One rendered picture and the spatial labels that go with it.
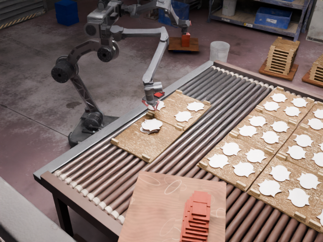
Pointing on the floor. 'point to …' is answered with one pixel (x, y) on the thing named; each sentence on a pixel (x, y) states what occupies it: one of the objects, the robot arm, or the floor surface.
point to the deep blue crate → (184, 10)
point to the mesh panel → (25, 220)
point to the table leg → (63, 216)
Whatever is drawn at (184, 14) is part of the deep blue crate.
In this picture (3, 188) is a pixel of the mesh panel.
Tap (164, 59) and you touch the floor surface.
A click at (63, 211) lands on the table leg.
